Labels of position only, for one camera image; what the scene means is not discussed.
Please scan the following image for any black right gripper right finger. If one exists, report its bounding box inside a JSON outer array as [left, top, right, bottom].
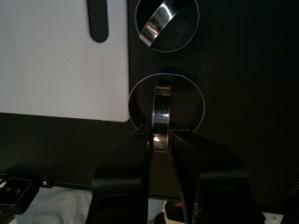
[[170, 129, 267, 224]]

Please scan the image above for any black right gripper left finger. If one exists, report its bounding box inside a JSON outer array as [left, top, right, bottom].
[[85, 124, 152, 224]]

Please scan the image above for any medium round metal cookie cutter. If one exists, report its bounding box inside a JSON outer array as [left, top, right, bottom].
[[127, 73, 207, 154]]

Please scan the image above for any small round metal cookie cutter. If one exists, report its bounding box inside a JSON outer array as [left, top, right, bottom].
[[133, 0, 202, 54]]

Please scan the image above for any white plastic cutting board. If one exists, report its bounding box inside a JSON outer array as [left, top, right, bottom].
[[0, 0, 131, 123]]

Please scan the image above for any white wall socket plate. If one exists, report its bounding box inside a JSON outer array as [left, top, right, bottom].
[[262, 212, 286, 224]]

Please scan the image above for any black metal frame bracket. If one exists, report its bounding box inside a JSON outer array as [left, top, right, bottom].
[[0, 171, 44, 217]]

